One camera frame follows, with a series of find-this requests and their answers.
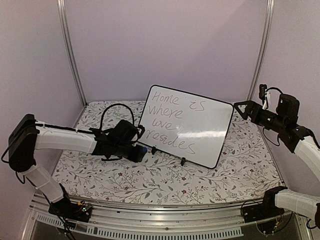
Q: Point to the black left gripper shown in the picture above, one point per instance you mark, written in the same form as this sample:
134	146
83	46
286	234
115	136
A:
135	157

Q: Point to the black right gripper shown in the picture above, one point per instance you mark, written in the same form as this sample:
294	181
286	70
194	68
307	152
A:
253	106

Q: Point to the small black-framed whiteboard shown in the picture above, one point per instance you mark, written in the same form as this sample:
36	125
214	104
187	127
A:
186	125

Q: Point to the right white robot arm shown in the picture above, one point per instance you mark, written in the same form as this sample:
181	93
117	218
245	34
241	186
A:
300	141

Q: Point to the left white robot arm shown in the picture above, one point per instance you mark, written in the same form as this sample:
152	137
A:
31	135

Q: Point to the floral patterned table mat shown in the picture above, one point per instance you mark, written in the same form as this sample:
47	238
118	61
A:
244	172

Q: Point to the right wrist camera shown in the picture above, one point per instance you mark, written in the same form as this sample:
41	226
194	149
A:
262	92

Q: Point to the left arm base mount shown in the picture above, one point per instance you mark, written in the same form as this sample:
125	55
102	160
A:
64	208

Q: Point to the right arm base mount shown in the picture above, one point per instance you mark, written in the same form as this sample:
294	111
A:
260	211

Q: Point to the right aluminium corner post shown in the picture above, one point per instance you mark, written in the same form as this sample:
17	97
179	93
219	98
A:
269	12

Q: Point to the aluminium corner post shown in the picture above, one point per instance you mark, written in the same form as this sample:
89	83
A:
61	6
269	12

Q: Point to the left aluminium corner post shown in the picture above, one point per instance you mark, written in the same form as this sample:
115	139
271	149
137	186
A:
61	6

